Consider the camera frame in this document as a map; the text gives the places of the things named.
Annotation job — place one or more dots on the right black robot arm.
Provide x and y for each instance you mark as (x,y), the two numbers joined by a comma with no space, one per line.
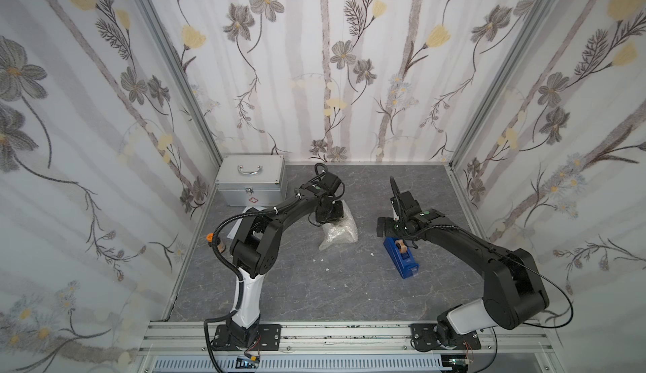
(513,290)

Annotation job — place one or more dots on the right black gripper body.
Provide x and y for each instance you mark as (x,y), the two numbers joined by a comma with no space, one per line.
(404,204)

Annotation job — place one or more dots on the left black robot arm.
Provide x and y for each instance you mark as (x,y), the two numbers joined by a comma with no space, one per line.
(255,248)

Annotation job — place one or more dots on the orange capped small bottle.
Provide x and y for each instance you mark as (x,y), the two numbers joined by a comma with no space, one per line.
(216,243)

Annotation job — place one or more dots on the clear bubble wrap sheet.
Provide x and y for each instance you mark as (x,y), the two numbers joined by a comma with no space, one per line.
(343,231)

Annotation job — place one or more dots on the blue tape dispenser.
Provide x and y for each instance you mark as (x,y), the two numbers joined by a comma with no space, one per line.
(401,257)

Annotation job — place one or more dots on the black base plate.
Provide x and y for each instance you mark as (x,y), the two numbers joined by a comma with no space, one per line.
(260,337)
(430,337)

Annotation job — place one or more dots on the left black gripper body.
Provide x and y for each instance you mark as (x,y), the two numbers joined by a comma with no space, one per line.
(330,211)

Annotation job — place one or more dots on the silver metal case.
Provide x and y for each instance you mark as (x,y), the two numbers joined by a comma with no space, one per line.
(248,180)

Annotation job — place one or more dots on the aluminium front rail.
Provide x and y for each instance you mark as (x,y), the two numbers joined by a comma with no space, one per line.
(346,347)

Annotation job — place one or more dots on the white paper sheet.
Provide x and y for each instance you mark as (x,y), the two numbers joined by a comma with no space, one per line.
(231,235)

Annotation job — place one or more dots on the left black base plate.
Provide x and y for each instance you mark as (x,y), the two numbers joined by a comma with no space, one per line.
(260,337)

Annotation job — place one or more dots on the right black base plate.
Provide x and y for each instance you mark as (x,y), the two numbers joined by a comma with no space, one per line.
(430,337)

